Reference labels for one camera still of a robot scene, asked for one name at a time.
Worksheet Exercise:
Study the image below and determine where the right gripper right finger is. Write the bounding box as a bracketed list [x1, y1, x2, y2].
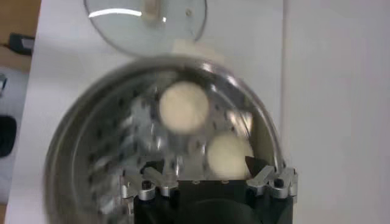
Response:
[245, 156, 299, 201]

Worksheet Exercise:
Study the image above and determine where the perforated steel steamer basket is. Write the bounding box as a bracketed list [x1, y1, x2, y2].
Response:
[43, 54, 288, 224]

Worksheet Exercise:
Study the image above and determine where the round glass lid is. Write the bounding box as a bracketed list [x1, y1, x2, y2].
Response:
[83, 0, 208, 58]

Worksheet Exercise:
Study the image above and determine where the white steamed baozi bun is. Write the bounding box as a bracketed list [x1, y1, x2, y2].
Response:
[158, 80, 211, 135]
[206, 132, 255, 180]

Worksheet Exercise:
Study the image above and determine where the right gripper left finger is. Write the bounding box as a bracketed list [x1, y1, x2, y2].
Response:
[120, 159, 180, 201]

